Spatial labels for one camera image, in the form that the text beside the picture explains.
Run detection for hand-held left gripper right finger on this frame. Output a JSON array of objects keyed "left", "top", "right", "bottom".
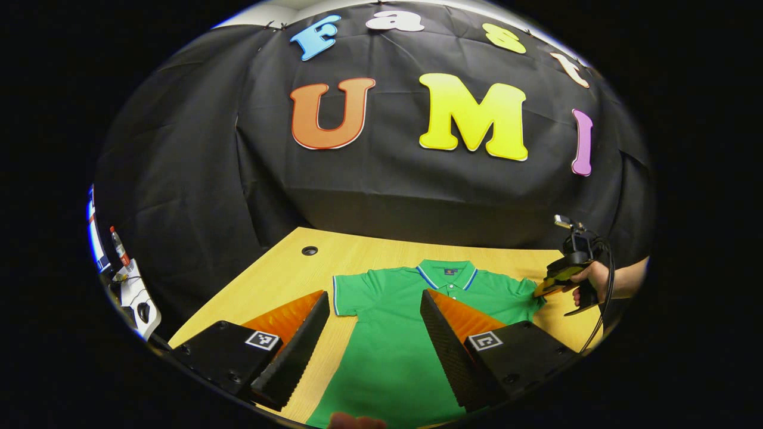
[{"left": 420, "top": 290, "right": 580, "bottom": 413}]

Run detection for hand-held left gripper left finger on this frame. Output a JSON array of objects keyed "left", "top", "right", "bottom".
[{"left": 169, "top": 290, "right": 330, "bottom": 412}]

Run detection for green T-shirt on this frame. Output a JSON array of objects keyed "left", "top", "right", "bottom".
[{"left": 306, "top": 259, "right": 546, "bottom": 429}]

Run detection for white device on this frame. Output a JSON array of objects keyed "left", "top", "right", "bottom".
[{"left": 110, "top": 259, "right": 163, "bottom": 341}]

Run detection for red label bottle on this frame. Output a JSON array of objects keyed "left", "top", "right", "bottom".
[{"left": 109, "top": 225, "right": 132, "bottom": 267}]

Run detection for blue lit screen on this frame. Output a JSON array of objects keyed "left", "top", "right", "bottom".
[{"left": 85, "top": 184, "right": 111, "bottom": 272}]

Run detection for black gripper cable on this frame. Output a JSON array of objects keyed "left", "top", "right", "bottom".
[{"left": 579, "top": 237, "right": 616, "bottom": 353}]

